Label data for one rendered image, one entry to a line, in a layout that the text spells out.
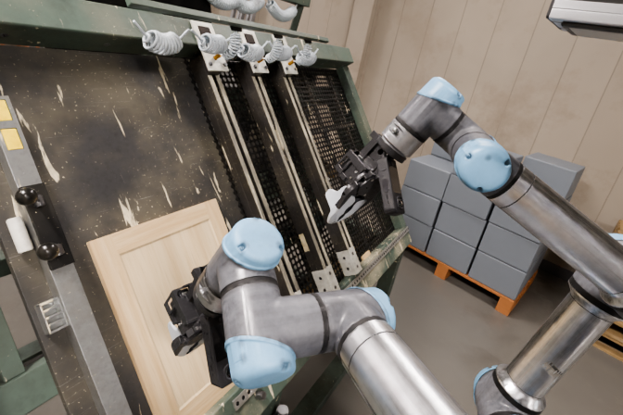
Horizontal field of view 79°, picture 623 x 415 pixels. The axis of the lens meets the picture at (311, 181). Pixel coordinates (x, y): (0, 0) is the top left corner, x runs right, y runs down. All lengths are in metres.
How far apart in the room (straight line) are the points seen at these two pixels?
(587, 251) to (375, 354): 0.40
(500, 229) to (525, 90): 1.78
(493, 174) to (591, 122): 4.10
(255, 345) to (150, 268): 0.76
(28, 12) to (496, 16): 4.46
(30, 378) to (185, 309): 0.53
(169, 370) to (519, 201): 0.96
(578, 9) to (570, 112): 4.25
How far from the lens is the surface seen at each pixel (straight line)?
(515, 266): 3.69
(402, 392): 0.42
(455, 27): 5.10
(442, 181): 3.72
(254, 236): 0.49
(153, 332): 1.17
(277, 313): 0.47
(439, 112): 0.73
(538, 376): 1.02
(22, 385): 1.12
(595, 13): 0.47
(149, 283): 1.17
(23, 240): 1.06
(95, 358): 1.08
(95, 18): 1.29
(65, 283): 1.06
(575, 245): 0.71
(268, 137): 1.62
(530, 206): 0.66
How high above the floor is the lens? 1.92
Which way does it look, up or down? 21 degrees down
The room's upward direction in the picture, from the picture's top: 11 degrees clockwise
